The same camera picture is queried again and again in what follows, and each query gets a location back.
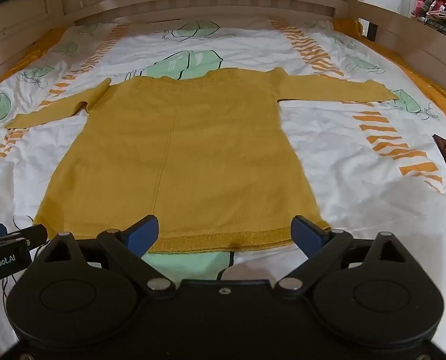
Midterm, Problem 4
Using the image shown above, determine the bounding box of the pile of colourful clothes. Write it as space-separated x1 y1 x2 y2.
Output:
408 0 446 38

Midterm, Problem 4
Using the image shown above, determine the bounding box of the yellow knit sweater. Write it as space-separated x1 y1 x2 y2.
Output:
4 67 400 254

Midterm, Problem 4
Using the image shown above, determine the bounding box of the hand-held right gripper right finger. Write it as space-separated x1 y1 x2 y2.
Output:
273 215 415 297

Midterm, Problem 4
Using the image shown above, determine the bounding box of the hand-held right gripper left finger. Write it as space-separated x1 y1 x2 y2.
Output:
34 215 176 297

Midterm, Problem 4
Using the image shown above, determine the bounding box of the white printed bed sheet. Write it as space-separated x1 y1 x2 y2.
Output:
0 17 446 346

